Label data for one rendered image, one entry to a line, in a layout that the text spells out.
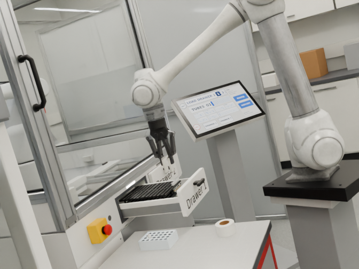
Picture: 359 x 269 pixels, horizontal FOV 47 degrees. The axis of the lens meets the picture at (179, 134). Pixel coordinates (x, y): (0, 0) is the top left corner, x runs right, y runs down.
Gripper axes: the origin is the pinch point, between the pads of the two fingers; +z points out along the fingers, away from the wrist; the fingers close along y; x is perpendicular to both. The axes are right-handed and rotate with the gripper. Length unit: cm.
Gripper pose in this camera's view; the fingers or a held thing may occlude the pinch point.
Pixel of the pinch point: (168, 164)
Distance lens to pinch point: 177.4
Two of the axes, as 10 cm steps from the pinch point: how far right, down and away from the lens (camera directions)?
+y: 9.0, -1.7, -4.0
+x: 3.6, -2.4, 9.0
